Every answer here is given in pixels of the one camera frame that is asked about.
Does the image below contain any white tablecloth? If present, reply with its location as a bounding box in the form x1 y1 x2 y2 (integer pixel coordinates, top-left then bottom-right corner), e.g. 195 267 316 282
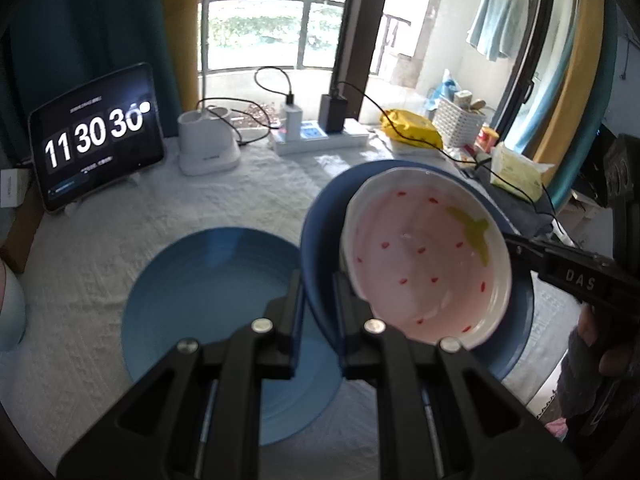
0 125 576 480

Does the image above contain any blue bowl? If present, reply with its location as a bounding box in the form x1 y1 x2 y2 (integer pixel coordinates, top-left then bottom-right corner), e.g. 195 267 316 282
299 160 536 383

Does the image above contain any small white box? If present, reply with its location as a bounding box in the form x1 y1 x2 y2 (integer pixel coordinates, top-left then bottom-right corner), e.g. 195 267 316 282
0 167 25 208

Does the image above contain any black monitor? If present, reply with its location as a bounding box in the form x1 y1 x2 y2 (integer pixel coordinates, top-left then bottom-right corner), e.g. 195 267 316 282
570 122 619 206

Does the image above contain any yellow snack bag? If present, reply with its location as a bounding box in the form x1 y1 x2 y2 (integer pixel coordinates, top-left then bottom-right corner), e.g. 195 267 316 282
379 109 445 150

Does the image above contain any dark grey cloth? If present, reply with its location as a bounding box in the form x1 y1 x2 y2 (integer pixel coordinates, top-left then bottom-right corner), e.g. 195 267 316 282
475 175 563 238

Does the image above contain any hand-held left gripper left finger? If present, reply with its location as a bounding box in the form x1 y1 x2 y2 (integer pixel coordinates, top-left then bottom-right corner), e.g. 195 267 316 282
55 270 304 480

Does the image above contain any yellow-green tissue pack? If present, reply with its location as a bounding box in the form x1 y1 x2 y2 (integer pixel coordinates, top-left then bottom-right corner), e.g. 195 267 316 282
490 142 556 203

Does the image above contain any black balcony railing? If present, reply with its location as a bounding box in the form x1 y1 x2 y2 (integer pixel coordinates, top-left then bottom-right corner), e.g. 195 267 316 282
200 0 413 72

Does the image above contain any white power strip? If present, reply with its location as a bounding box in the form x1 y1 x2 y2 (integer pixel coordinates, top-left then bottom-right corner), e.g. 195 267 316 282
272 120 371 156

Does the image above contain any dark sliding door frame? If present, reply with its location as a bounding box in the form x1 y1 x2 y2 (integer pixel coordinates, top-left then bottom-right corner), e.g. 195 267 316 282
330 0 561 146

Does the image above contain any black tablet clock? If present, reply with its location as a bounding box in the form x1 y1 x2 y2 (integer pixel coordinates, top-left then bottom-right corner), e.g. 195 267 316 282
28 62 166 212

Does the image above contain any white desk lamp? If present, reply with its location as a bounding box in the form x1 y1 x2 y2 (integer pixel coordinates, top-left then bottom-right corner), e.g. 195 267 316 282
150 0 266 177

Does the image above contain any cardboard box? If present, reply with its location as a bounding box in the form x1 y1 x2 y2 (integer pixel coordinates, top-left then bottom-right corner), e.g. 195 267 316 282
387 52 423 87

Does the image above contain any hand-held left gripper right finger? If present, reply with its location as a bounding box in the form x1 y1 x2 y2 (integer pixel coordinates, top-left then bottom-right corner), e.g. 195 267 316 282
332 272 583 480

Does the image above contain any blue plate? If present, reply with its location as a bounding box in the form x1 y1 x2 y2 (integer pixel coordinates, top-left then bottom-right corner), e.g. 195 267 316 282
120 227 347 448

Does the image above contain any red can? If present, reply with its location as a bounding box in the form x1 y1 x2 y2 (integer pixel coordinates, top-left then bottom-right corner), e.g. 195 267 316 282
475 126 501 155

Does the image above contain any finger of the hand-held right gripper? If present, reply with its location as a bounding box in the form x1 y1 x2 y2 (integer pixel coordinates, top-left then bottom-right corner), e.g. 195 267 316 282
502 230 640 312

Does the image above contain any blue plastic bag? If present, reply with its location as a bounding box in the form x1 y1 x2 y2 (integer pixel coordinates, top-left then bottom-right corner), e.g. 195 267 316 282
427 69 458 111

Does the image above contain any yellow curtain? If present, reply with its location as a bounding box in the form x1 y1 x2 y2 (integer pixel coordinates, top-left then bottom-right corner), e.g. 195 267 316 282
532 0 608 181
160 0 204 113

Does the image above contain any teal curtain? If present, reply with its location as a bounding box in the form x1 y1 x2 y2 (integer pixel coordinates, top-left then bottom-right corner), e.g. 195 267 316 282
0 0 181 171
550 0 623 201

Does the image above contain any person's right hand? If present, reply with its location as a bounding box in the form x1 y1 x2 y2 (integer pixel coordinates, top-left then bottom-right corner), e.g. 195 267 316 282
577 304 637 377

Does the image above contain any black charger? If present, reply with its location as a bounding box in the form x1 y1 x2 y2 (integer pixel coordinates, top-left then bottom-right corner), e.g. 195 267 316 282
319 94 347 133

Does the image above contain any white charger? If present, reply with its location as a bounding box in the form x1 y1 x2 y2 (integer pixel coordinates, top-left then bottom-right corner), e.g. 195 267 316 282
285 105 304 143

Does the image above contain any pink strawberry print bowl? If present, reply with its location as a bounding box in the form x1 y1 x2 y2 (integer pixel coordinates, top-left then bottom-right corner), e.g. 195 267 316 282
339 168 513 350

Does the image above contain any light blue hanging towel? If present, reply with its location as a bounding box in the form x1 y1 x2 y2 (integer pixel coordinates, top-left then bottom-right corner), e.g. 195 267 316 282
466 0 523 62

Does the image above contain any white woven basket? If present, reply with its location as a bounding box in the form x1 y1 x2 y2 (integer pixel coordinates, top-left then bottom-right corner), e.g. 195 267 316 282
432 96 487 150

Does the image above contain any black lamp cable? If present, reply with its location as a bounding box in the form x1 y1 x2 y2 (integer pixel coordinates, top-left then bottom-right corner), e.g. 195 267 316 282
197 99 276 146

